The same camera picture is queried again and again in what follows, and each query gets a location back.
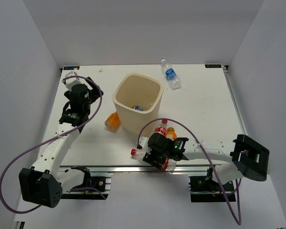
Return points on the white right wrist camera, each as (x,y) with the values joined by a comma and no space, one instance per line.
(143,143)

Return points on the right blue table label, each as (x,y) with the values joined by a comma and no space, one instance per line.
(213,66)

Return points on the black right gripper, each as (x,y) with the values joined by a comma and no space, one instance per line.
(149,158)

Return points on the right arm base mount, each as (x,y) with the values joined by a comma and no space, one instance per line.
(204,190)

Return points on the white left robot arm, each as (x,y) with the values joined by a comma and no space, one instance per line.
(42,183)

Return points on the blue label crushed bottle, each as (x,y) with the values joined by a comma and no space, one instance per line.
(139,108)

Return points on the cream plastic bin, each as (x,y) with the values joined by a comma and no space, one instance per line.
(137,89)

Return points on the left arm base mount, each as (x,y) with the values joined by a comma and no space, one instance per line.
(88,185)

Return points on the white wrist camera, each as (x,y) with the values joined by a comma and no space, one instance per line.
(143,143)
(69,83)

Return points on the large clear bottle red label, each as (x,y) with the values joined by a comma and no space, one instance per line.
(140,155)

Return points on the clear bottle blue label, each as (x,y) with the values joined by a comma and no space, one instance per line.
(170,75)

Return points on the orange juice bottle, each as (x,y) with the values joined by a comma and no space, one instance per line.
(113,122)
(171,134)

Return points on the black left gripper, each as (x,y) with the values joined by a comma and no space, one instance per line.
(94,93)

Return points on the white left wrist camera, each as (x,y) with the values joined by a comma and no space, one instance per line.
(69,83)

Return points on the clear bottle red cap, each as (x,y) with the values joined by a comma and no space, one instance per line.
(162,127)

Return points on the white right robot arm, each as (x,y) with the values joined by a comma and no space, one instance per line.
(242,157)

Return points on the left blue table label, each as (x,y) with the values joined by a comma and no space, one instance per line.
(70,68)

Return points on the blue table label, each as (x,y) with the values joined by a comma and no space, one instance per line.
(70,68)
(213,66)

